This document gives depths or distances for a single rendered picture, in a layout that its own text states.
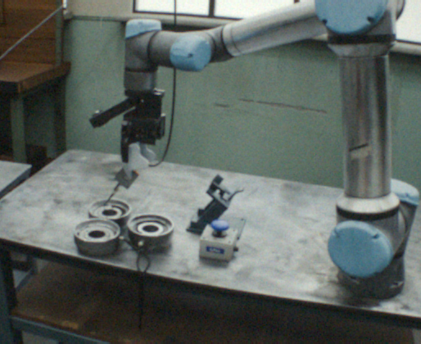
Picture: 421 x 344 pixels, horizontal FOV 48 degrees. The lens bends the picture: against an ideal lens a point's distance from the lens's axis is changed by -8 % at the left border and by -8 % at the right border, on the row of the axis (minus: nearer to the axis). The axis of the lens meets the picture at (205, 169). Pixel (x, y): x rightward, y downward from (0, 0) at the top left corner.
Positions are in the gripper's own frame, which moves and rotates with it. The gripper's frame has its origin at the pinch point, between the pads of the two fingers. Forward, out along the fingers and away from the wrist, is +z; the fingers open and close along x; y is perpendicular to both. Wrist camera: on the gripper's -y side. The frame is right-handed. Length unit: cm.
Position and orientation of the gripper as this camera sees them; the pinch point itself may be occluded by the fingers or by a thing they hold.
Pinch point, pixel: (129, 172)
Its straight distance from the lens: 119.4
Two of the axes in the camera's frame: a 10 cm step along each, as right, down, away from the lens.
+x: 2.2, -3.6, 9.1
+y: 9.7, 1.4, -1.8
